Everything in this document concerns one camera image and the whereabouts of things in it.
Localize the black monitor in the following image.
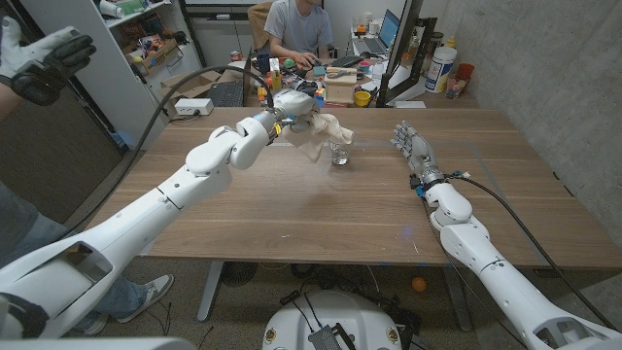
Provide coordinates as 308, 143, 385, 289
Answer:
376, 0, 424, 108

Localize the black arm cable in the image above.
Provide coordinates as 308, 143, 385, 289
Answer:
444, 170, 619, 332
57, 64, 276, 239

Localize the grey white sneaker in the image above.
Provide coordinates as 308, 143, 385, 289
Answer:
115, 273, 175, 325
81, 313, 111, 337

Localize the black desktop keyboard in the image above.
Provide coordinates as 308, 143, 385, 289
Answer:
329, 53, 364, 69

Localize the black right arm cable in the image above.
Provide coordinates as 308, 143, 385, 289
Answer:
444, 170, 619, 332

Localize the black round fan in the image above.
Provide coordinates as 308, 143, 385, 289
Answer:
221, 261, 259, 288

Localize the brown chair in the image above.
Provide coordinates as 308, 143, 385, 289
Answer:
247, 1, 274, 53

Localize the open cardboard box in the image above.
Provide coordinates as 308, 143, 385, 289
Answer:
158, 67, 223, 101

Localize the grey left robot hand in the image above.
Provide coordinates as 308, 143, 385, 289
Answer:
252, 88, 322, 143

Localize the white shelf unit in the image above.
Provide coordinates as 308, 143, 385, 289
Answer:
21, 0, 205, 151

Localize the white canister blue label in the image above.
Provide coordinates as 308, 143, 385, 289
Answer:
425, 46, 459, 94

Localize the small wooden box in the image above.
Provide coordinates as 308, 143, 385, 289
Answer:
323, 66, 359, 105

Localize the glass with colourful items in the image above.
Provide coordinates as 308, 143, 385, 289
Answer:
445, 72, 469, 100

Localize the operator blue jeans leg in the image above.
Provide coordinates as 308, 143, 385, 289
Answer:
0, 182, 148, 336

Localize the operator white black glove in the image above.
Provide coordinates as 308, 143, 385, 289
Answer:
0, 17, 97, 107

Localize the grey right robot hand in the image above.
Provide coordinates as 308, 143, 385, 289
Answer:
391, 121, 446, 189

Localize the open silver laptop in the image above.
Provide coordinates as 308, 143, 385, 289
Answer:
352, 8, 402, 55

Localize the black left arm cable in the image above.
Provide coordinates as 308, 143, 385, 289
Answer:
57, 64, 276, 239

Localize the seated person grey shirt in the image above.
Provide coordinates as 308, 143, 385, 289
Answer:
263, 0, 334, 65

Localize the black laptop keyboard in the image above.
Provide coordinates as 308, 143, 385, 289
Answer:
206, 80, 246, 109

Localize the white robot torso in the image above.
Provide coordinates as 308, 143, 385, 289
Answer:
261, 290, 403, 350

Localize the black monitor stand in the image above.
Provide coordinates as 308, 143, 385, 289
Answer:
412, 17, 438, 88

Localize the grey table leg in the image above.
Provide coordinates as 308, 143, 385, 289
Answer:
440, 265, 473, 333
196, 261, 225, 323

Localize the clear glass cup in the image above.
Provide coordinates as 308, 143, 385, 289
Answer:
328, 138, 352, 166

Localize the operator bare forearm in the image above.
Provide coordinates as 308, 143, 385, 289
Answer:
0, 82, 25, 123

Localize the cardboard box with toys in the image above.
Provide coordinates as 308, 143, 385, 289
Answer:
123, 33, 181, 77

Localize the beige cloth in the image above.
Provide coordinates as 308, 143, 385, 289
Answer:
283, 112, 355, 164

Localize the white power strip box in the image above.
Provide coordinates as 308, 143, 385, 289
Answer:
173, 97, 215, 117

